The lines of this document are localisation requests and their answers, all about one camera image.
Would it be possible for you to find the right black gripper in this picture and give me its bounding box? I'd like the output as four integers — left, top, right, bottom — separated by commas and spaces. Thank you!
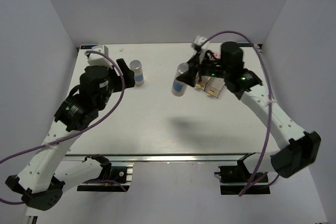
176, 50, 229, 87

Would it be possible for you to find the silver lid white bottle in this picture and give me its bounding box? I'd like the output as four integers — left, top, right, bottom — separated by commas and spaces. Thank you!
171, 62, 188, 97

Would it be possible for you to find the pink lid spice bottle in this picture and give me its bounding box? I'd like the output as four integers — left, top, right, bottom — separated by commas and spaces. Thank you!
210, 52, 221, 60

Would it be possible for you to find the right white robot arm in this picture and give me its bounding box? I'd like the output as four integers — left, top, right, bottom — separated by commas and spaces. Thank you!
176, 41, 321, 182

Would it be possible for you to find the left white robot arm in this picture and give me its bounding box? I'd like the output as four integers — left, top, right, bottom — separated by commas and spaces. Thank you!
5, 57, 135, 211

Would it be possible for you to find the silver lid blue label bottle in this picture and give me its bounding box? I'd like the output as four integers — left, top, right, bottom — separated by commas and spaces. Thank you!
130, 60, 144, 86

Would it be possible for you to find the middle clear organizer bin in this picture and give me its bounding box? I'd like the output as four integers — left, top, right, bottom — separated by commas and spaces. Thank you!
195, 76, 210, 90

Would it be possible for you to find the clear organizer bin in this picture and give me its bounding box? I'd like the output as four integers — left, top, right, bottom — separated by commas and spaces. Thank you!
205, 77, 225, 98
195, 76, 210, 90

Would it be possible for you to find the right clear organizer bin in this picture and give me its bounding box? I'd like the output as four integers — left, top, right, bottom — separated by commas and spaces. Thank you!
205, 77, 225, 98

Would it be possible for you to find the left blue table sticker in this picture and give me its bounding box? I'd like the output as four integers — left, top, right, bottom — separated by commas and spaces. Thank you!
80, 45, 97, 50

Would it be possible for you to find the blue table sticker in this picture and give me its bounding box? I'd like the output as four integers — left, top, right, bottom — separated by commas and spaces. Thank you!
238, 43, 255, 48
80, 45, 97, 50

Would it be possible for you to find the right blue table sticker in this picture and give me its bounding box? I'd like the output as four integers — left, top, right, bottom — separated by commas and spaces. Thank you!
238, 43, 255, 48

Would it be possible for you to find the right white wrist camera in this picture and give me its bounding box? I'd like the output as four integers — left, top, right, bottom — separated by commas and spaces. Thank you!
192, 36, 208, 63

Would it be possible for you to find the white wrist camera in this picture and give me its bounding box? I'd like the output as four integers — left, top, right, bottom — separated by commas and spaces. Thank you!
192, 36, 208, 63
85, 45, 112, 69

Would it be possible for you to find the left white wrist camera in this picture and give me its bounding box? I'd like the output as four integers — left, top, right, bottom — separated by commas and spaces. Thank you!
85, 45, 112, 69

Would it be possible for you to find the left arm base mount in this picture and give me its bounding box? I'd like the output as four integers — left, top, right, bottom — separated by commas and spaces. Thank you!
77, 154, 133, 193

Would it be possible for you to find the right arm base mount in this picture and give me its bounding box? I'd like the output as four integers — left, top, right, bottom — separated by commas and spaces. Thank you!
214, 159, 270, 195

